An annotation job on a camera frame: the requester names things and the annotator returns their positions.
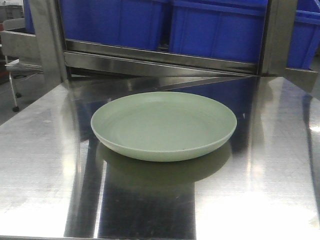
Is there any green plate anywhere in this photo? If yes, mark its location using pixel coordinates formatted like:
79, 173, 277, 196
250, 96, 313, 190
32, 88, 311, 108
90, 91, 237, 162

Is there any stainless steel shelf rack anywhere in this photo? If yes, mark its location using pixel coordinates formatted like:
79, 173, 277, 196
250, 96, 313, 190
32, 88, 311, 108
0, 0, 320, 94

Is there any left blue plastic bin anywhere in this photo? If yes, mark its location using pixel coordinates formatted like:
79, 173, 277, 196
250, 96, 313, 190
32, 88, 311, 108
59, 0, 169, 51

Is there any blue plastic bin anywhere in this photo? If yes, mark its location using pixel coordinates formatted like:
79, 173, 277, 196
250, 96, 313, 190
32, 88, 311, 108
169, 0, 268, 63
59, 0, 169, 51

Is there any right blue plastic bin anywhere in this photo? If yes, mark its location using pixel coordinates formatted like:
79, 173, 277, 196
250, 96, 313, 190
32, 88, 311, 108
169, 0, 268, 63

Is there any far left blue bin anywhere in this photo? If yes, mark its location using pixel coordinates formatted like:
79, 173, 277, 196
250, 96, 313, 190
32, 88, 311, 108
23, 0, 35, 34

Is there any far right blue bin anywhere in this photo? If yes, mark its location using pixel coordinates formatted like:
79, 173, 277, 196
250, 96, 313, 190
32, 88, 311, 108
287, 0, 320, 69

